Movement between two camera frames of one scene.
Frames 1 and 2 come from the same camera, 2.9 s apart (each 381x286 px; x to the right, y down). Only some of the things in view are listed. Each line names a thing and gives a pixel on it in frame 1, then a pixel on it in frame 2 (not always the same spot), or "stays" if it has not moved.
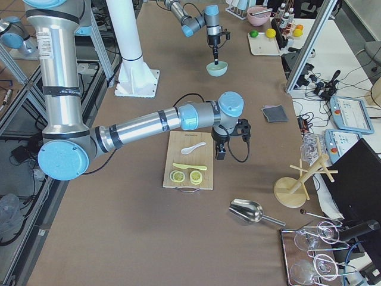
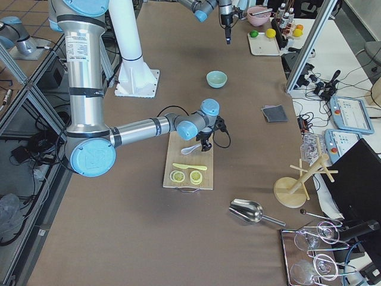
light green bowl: (216, 70) to (216, 79)
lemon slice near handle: (177, 176) stays
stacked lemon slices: (196, 177) stays
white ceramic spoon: (186, 151) stays
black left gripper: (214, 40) to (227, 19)
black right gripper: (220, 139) to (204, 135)
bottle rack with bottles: (286, 21) stays
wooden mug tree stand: (292, 193) stays
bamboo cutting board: (180, 140) stays
